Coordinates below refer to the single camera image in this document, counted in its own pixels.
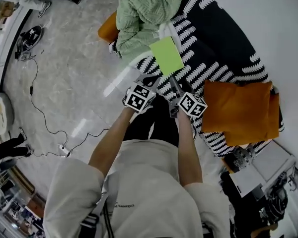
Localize black cable with adapter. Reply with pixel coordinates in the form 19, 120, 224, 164
22, 56, 69, 148

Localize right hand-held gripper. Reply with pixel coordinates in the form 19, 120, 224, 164
167, 76, 209, 119

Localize green and white book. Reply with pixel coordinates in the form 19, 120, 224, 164
148, 35, 185, 77

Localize white cabinet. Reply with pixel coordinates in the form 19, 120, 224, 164
228, 139, 298, 198

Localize black white striped blanket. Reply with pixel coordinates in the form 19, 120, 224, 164
108, 0, 286, 158

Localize person's left forearm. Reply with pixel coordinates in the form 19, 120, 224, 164
88, 107, 135, 177

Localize white power strip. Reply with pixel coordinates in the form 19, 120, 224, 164
59, 144, 71, 158

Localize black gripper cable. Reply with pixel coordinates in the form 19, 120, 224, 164
190, 118, 199, 140

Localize person's right forearm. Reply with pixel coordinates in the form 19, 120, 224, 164
176, 113, 204, 184

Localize person's light grey sweatshirt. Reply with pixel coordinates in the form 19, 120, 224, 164
43, 139, 231, 238

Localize black white patterned cushion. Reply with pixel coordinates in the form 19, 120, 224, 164
224, 147, 257, 174

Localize grey striped strap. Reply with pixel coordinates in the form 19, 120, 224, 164
80, 179, 109, 238

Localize white curved counter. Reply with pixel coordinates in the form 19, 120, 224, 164
0, 0, 34, 96

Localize large orange cushion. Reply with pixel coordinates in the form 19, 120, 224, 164
200, 79, 280, 141

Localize person's black trousers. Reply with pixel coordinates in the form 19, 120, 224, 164
124, 95, 180, 148

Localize black power cable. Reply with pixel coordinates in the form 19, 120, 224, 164
67, 127, 111, 156

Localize pale green knitted blanket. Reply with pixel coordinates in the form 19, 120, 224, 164
115, 0, 186, 68

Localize round white pouf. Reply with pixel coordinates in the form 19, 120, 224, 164
0, 92, 15, 135

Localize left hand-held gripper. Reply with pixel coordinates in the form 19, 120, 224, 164
124, 73, 161, 114

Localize tangle of black cables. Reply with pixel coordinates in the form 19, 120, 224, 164
259, 172, 298, 229

